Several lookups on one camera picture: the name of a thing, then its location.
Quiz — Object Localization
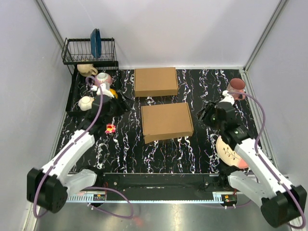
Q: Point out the blue plate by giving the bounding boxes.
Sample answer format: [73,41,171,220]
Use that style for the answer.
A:
[90,28,102,59]

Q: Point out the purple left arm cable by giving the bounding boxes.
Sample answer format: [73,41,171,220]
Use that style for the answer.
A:
[32,76,134,219]

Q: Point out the pink patterned mug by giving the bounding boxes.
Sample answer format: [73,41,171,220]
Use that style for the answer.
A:
[227,78,246,101]

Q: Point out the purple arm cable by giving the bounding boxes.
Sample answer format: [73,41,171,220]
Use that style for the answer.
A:
[197,90,304,229]
[32,76,134,219]

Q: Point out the black wire dish rack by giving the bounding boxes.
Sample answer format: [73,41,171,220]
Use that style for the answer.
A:
[62,38,122,116]

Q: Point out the white flower-shaped cup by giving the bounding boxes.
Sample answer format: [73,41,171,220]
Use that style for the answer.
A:
[78,96,94,111]

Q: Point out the cream pink floral plate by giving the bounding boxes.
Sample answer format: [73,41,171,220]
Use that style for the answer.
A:
[216,136,248,169]

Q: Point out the pink patterned bowl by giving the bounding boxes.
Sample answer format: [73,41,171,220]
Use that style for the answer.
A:
[94,72,113,87]

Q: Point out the closed brown cardboard box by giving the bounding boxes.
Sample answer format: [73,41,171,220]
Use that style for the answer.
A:
[134,67,179,97]

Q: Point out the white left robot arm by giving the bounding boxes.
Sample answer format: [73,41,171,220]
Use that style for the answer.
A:
[26,89,134,213]

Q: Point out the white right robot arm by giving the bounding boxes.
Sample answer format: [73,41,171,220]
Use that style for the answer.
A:
[197,101,308,228]

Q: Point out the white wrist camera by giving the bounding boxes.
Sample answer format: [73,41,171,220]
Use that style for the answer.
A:
[91,83,114,98]
[220,90,235,106]

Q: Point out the cream ceramic mug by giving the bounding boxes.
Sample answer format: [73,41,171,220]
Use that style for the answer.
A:
[77,64,98,77]

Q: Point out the brown cardboard box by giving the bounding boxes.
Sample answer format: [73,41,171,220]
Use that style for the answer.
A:
[141,103,194,144]
[134,67,179,97]

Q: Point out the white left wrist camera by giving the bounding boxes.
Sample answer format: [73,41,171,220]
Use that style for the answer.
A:
[91,83,114,98]

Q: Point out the orange yellow ribbed bowl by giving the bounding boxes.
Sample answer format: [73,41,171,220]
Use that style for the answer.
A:
[110,89,118,99]

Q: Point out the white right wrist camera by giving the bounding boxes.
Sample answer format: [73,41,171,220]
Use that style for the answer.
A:
[220,90,235,106]

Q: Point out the pink sunflower plush toy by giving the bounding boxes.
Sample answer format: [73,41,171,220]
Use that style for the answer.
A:
[105,124,116,134]

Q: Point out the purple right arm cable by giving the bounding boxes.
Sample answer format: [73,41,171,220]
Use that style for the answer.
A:
[197,90,304,229]

